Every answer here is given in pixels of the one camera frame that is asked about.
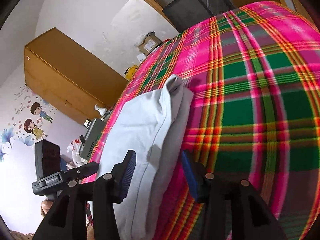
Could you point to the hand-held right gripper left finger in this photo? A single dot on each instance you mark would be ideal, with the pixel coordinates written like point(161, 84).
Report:
point(128, 175)

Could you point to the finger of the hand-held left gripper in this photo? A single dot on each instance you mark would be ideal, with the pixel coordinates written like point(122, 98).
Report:
point(82, 171)

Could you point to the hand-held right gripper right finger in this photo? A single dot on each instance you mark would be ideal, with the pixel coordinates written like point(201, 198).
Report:
point(188, 177)

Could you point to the light blue shirt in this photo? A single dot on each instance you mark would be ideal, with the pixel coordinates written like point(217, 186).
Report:
point(140, 130)

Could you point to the person's left hand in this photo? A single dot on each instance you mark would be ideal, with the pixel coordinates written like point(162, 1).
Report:
point(46, 207)

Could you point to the red white plastic bag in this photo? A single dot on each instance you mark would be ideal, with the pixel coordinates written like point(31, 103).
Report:
point(74, 152)

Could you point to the grey printed box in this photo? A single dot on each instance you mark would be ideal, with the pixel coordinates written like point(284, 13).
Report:
point(93, 140)

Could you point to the small black device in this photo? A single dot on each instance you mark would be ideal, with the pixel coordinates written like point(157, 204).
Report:
point(87, 123)

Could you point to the white vase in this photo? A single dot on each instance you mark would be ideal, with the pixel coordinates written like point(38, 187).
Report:
point(101, 110)

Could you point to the person's patterned jacket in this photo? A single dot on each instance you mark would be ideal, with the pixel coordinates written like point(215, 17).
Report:
point(22, 236)

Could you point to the wooden wardrobe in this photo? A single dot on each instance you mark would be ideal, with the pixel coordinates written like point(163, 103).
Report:
point(70, 75)

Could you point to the pink green plaid blanket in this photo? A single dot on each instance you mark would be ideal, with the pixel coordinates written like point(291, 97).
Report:
point(250, 105)

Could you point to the yellow bag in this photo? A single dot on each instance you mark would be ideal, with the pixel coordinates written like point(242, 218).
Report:
point(131, 72)

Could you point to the white carton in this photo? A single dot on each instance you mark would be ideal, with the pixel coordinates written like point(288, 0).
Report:
point(140, 58)

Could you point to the small cardboard box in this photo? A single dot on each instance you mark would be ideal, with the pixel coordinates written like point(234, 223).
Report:
point(150, 43)

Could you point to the black mesh chair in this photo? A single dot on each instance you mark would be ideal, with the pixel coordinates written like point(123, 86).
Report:
point(197, 5)

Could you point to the wooden board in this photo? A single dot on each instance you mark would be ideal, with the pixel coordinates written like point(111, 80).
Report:
point(302, 7)

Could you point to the cartoon children wall sticker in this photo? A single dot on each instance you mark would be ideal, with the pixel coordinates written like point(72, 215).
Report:
point(37, 120)

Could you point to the wooden door frame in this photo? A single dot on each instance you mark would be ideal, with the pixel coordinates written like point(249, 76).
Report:
point(150, 2)

